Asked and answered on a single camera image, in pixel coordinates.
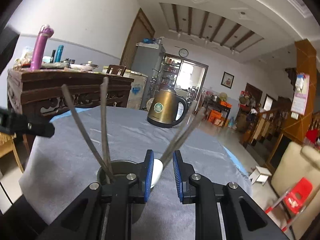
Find dark metal utensil holder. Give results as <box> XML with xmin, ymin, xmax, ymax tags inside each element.
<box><xmin>97</xmin><ymin>160</ymin><xmax>150</xmax><ymax>224</ymax></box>

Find red plastic child chair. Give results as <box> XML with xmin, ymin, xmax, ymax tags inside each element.
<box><xmin>265</xmin><ymin>177</ymin><xmax>313</xmax><ymax>233</ymax></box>

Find grey tablecloth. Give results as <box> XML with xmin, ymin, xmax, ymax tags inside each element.
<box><xmin>19</xmin><ymin>105</ymin><xmax>253</xmax><ymax>240</ymax></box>

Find shelf with bottles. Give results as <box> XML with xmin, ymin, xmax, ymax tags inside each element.
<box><xmin>161</xmin><ymin>55</ymin><xmax>182</xmax><ymax>88</ymax></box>

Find wall calendar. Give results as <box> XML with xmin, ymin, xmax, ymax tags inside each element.
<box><xmin>291</xmin><ymin>74</ymin><xmax>310</xmax><ymax>115</ymax></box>

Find grey refrigerator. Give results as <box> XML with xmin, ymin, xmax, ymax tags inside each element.
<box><xmin>131</xmin><ymin>42</ymin><xmax>166</xmax><ymax>110</ymax></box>

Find brown wooden door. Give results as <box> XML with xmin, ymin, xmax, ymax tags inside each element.
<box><xmin>120</xmin><ymin>8</ymin><xmax>155</xmax><ymax>68</ymax></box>

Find white spoon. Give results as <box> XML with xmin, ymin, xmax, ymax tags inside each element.
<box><xmin>150</xmin><ymin>159</ymin><xmax>164</xmax><ymax>188</ymax></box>

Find dark wooden side table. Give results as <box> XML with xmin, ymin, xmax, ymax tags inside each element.
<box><xmin>202</xmin><ymin>96</ymin><xmax>232</xmax><ymax>128</ymax></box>

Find gold electric kettle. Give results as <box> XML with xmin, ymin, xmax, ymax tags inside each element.
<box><xmin>147</xmin><ymin>85</ymin><xmax>188</xmax><ymax>128</ymax></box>

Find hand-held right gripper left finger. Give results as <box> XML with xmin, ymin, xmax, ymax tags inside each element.
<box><xmin>37</xmin><ymin>149</ymin><xmax>155</xmax><ymax>240</ymax></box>

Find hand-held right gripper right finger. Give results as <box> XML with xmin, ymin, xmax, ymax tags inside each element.
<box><xmin>172</xmin><ymin>150</ymin><xmax>290</xmax><ymax>240</ymax></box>

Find white step stool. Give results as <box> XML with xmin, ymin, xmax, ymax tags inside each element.
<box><xmin>249</xmin><ymin>166</ymin><xmax>272</xmax><ymax>186</ymax></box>

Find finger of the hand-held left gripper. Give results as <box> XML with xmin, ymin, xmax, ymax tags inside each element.
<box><xmin>0</xmin><ymin>107</ymin><xmax>55</xmax><ymax>138</ymax></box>

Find framed flower picture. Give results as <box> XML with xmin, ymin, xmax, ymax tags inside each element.
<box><xmin>221</xmin><ymin>72</ymin><xmax>235</xmax><ymax>89</ymax></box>

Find purple thermos flask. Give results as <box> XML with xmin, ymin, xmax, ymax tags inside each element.
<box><xmin>30</xmin><ymin>24</ymin><xmax>55</xmax><ymax>70</ymax></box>

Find light wooden stool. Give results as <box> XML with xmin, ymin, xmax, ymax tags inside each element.
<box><xmin>0</xmin><ymin>132</ymin><xmax>25</xmax><ymax>173</ymax></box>

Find carved dark wooden sideboard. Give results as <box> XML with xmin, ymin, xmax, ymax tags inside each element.
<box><xmin>7</xmin><ymin>69</ymin><xmax>135</xmax><ymax>140</ymax></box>

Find dark wooden chair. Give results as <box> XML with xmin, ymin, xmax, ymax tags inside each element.
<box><xmin>107</xmin><ymin>64</ymin><xmax>127</xmax><ymax>77</ymax></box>

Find white chest freezer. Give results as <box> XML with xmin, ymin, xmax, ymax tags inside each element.
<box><xmin>102</xmin><ymin>66</ymin><xmax>148</xmax><ymax>110</ymax></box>

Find wooden stair railing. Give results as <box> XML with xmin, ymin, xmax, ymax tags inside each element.
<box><xmin>241</xmin><ymin>105</ymin><xmax>293</xmax><ymax>148</ymax></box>

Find teal bottle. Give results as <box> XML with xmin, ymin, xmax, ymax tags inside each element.
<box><xmin>54</xmin><ymin>45</ymin><xmax>64</xmax><ymax>63</ymax></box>

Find cream leather sofa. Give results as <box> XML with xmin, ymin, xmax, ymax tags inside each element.
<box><xmin>271</xmin><ymin>141</ymin><xmax>320</xmax><ymax>240</ymax></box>

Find blue table cover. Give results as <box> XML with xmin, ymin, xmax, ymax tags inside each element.
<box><xmin>49</xmin><ymin>107</ymin><xmax>250</xmax><ymax>178</ymax></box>

